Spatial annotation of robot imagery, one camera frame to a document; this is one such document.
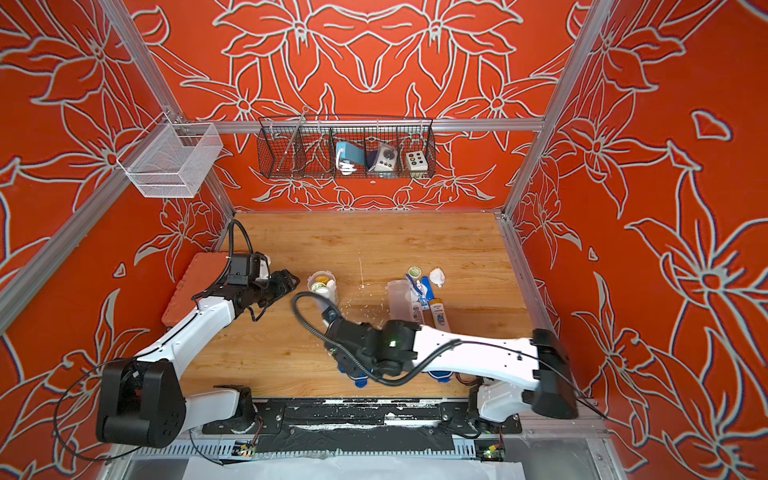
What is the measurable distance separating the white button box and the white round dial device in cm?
5

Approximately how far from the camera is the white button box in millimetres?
948

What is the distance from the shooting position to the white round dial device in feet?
3.02
